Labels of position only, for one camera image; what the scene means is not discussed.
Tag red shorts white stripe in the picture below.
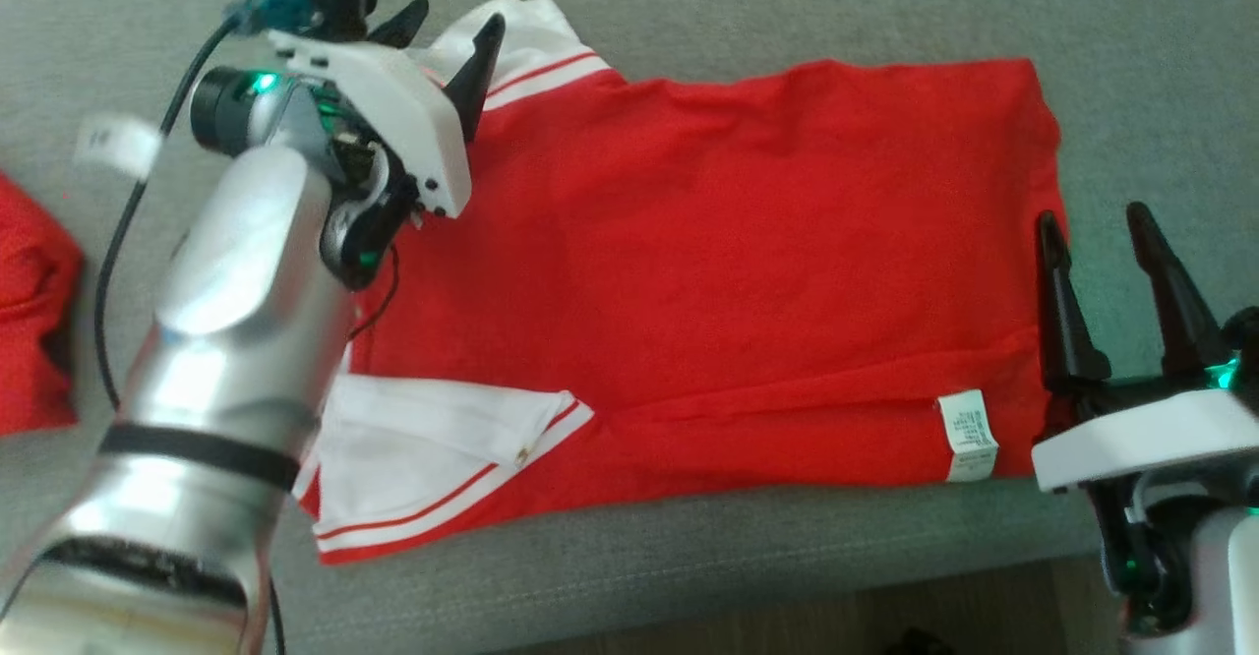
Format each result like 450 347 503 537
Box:
0 173 85 437

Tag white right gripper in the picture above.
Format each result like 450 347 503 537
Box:
1031 202 1259 631

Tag red shirt white sleeves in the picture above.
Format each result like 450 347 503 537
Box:
295 0 1068 567

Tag white cable label tag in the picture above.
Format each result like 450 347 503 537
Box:
74 114 163 181

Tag grey sofa seat cushion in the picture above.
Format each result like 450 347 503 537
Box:
0 0 1259 655

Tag black cable teal plug left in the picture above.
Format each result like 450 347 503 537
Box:
93 0 321 655

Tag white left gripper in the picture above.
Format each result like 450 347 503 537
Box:
268 0 508 290

